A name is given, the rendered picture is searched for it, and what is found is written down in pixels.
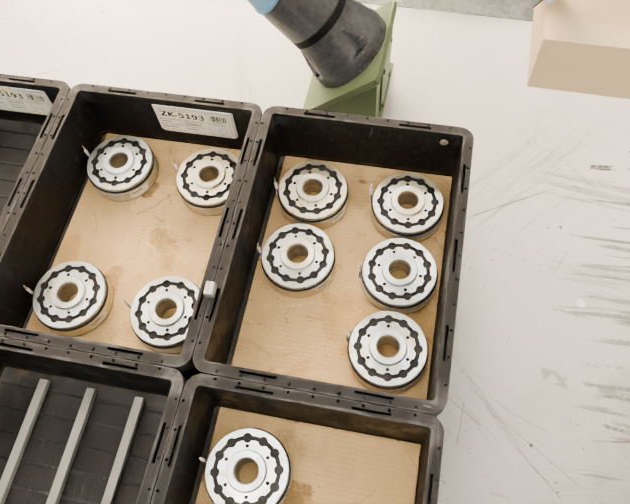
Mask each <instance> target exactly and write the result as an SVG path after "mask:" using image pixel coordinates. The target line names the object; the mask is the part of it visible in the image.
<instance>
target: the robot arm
mask: <svg viewBox="0 0 630 504"><path fill-rule="evenodd" d="M247 1H248V2H249V3H250V4H251V5H252V6H253V7H254V9H255V11H256V12H257V13H258V14H260V15H262V16H263V17H265V18H266V19H267V20H268V21H269V22H270V23H271V24H272V25H273V26H274V27H275V28H277V29H278V30H279V31H280V32H281V33H282V34H283V35H284V36H285V37H286V38H287V39H288V40H290V41H291V42H292V43H293V44H294V45H295V46H296V47H297V48H298V49H299V50H300V51H301V53H302V55H303V57H304V58H305V60H306V62H307V64H308V66H309V68H310V70H311V71H312V73H313V75H314V77H315V78H316V79H317V80H318V81H319V82H320V83H321V84H322V85H323V86H325V87H327V88H337V87H340V86H343V85H345V84H347V83H348V82H350V81H351V80H353V79H354V78H356V77H357V76H358V75H359V74H360V73H361V72H362V71H364V69H365V68H366V67H367V66H368V65H369V64H370V63H371V62H372V60H373V59H374V58H375V56H376V55H377V53H378V52H379V50H380V48H381V46H382V44H383V42H384V39H385V36H386V29H387V27H386V22H385V20H384V19H383V18H382V17H381V16H380V15H379V14H378V13H377V12H376V11H375V10H373V9H372V8H369V7H367V6H365V5H363V4H361V3H359V2H358V1H356V0H247Z"/></svg>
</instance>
